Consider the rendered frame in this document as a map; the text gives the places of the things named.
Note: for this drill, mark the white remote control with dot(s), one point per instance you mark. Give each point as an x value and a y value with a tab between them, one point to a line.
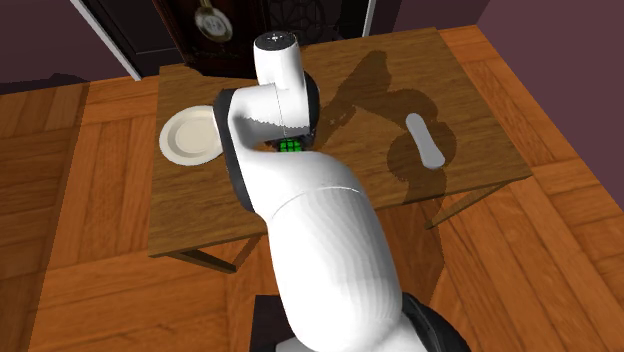
425	141

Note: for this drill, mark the dark robot stand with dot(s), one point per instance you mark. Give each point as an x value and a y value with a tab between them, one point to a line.
265	322

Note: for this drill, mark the dark wooden grandfather clock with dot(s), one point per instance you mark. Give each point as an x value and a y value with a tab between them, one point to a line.
214	34

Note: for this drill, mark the green puzzle cube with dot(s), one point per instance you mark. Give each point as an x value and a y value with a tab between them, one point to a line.
289	145

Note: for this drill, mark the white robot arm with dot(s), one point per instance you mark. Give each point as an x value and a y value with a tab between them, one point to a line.
322	219

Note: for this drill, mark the wooden table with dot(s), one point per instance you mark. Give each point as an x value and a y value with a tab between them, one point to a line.
195	204

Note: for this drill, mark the white plate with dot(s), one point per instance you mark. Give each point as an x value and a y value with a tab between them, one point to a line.
191	136

